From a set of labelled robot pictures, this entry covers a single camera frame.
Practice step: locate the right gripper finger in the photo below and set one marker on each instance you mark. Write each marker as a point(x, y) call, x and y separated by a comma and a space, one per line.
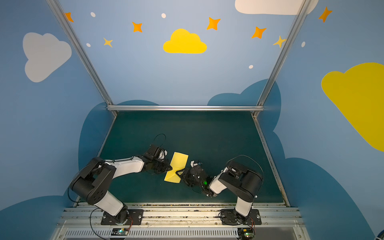
point(181, 173)
point(186, 180)

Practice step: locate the white slotted cable duct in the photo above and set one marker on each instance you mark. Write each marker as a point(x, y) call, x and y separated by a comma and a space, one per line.
point(158, 233)

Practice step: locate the right aluminium frame post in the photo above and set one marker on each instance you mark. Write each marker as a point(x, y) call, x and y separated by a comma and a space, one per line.
point(292, 34)

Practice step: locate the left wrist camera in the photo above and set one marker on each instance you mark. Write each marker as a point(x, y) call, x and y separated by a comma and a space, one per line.
point(156, 153)

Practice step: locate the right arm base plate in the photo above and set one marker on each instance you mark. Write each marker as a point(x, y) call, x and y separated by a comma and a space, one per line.
point(232, 218)

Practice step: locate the left green circuit board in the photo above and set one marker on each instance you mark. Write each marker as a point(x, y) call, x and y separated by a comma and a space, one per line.
point(120, 232)

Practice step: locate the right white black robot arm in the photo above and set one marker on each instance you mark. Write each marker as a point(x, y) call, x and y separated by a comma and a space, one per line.
point(235, 177)

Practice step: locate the yellow square paper sheet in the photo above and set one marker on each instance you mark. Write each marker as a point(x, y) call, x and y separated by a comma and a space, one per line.
point(178, 163)

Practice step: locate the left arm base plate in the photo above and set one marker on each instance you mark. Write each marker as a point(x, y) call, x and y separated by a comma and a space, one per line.
point(124, 218)

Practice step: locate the front aluminium rail bed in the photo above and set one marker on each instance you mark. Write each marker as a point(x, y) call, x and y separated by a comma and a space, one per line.
point(278, 221)

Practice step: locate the rear aluminium frame crossbar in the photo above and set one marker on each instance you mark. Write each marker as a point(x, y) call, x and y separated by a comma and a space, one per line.
point(126, 108)

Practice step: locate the aluminium frame post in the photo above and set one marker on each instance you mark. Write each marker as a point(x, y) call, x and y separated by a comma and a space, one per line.
point(60, 15)
point(292, 34)

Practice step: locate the right green circuit board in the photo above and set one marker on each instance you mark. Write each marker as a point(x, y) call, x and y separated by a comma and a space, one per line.
point(245, 234)

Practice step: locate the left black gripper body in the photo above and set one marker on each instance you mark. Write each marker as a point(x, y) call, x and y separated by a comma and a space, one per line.
point(160, 161)

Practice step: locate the left aluminium frame post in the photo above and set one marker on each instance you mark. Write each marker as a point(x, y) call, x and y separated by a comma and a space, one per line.
point(60, 15)

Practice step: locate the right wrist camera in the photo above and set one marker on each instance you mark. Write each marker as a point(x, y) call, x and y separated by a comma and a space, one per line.
point(196, 167)

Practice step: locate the green circuit board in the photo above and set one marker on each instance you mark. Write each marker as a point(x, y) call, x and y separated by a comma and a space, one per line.
point(245, 234)
point(120, 232)

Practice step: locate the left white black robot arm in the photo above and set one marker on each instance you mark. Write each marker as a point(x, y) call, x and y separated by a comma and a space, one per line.
point(92, 183)

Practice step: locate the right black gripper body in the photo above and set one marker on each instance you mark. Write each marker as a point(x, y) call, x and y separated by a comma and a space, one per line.
point(188, 175)

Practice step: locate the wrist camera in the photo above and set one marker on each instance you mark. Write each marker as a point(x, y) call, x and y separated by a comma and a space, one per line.
point(196, 167)
point(156, 153)

